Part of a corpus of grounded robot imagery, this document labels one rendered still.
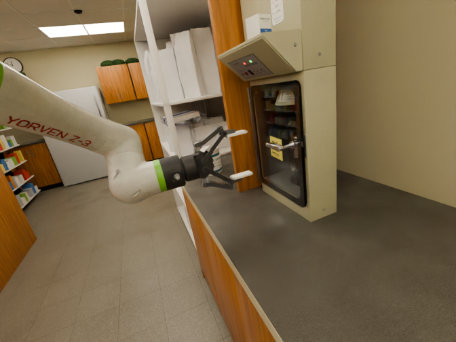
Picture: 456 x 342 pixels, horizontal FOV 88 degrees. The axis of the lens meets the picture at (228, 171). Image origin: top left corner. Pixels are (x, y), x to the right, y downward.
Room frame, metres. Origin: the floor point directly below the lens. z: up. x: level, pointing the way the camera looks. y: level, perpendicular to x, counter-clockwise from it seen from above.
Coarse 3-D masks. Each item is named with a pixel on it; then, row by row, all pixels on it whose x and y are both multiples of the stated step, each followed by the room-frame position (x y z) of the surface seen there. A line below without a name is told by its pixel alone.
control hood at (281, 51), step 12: (264, 36) 0.64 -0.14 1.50; (276, 36) 0.65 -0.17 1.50; (288, 36) 0.66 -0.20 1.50; (300, 36) 0.67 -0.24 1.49; (240, 48) 0.76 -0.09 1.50; (252, 48) 0.71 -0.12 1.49; (264, 48) 0.67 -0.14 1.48; (276, 48) 0.65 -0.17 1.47; (288, 48) 0.66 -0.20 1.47; (300, 48) 0.67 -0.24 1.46; (228, 60) 0.89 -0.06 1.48; (264, 60) 0.73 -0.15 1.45; (276, 60) 0.68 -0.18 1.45; (288, 60) 0.66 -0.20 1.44; (300, 60) 0.67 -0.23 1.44; (276, 72) 0.74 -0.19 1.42; (288, 72) 0.69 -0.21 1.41
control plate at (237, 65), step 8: (248, 56) 0.76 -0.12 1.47; (232, 64) 0.90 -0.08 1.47; (240, 64) 0.85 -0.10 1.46; (248, 64) 0.81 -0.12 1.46; (256, 64) 0.77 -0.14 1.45; (264, 64) 0.75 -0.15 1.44; (240, 72) 0.91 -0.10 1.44; (248, 72) 0.86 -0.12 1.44; (256, 72) 0.82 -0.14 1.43; (264, 72) 0.78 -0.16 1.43
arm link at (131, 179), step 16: (112, 160) 0.61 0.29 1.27; (128, 160) 0.61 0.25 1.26; (144, 160) 0.65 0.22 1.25; (112, 176) 0.58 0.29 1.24; (128, 176) 0.57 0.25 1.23; (144, 176) 0.59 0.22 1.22; (160, 176) 0.60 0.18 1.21; (112, 192) 0.57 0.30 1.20; (128, 192) 0.56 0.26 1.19; (144, 192) 0.58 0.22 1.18; (160, 192) 0.61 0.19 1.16
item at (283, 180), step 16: (256, 96) 0.91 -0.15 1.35; (272, 96) 0.81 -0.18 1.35; (288, 96) 0.72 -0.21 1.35; (256, 112) 0.92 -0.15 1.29; (272, 112) 0.81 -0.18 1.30; (288, 112) 0.72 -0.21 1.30; (256, 128) 0.94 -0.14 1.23; (272, 128) 0.82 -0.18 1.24; (288, 128) 0.73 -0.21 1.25; (272, 160) 0.84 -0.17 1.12; (288, 160) 0.74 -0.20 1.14; (272, 176) 0.86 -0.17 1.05; (288, 176) 0.75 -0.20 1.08; (304, 176) 0.68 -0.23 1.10; (288, 192) 0.76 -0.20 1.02; (304, 192) 0.68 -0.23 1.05
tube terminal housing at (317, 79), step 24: (240, 0) 0.97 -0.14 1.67; (264, 0) 0.83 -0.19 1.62; (288, 0) 0.72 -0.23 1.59; (312, 0) 0.69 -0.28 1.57; (288, 24) 0.72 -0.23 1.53; (312, 24) 0.68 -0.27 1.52; (312, 48) 0.68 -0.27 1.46; (312, 72) 0.68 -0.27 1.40; (312, 96) 0.68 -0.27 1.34; (312, 120) 0.68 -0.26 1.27; (336, 120) 0.83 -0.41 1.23; (312, 144) 0.68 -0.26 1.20; (336, 144) 0.71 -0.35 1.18; (312, 168) 0.68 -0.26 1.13; (336, 168) 0.71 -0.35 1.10; (312, 192) 0.68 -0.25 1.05; (336, 192) 0.71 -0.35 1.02; (312, 216) 0.68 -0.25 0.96
